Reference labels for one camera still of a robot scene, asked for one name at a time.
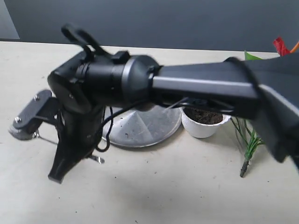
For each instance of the artificial red anthurium plant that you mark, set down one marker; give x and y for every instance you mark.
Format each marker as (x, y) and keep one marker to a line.
(248, 137)

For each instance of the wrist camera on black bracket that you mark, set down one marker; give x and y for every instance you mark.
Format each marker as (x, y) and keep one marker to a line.
(43, 107)

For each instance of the steel spoon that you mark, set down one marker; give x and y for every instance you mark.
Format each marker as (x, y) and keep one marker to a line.
(70, 151)

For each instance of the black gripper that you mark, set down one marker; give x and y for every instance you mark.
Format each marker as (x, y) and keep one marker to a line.
(82, 114)

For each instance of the round steel plate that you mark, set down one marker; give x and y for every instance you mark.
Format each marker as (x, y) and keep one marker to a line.
(137, 129)

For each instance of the white pot with soil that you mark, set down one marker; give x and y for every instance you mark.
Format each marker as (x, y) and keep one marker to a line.
(199, 130)

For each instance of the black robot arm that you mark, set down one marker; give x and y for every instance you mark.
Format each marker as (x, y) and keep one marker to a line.
(265, 92)

